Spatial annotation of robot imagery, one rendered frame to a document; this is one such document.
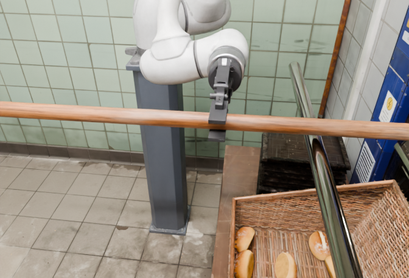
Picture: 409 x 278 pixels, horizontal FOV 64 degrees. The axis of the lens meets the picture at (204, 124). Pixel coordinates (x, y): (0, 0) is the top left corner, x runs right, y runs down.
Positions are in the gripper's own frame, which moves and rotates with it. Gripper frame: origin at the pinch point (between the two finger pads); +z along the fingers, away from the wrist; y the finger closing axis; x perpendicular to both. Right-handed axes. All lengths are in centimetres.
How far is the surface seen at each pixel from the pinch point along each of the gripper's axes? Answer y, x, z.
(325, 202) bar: 2.4, -16.6, 15.7
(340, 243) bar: 2.1, -17.0, 22.6
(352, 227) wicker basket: 56, -43, -26
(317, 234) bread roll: 56, -31, -22
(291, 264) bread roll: 54, -22, -9
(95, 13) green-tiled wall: 17, 76, -123
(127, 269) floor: 120, 46, -42
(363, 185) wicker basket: 37, -42, -26
